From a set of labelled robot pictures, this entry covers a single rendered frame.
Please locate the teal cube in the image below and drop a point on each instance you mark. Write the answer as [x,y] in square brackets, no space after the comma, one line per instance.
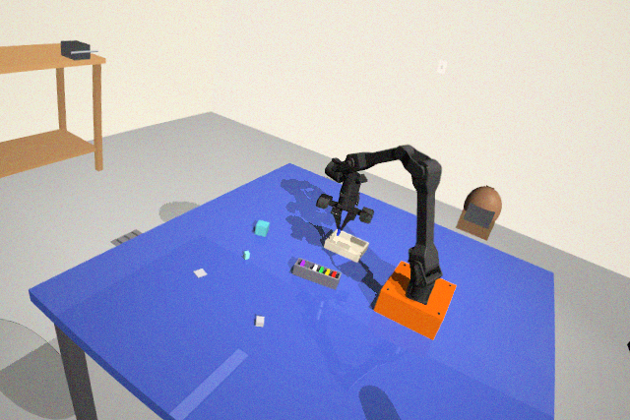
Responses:
[262,228]

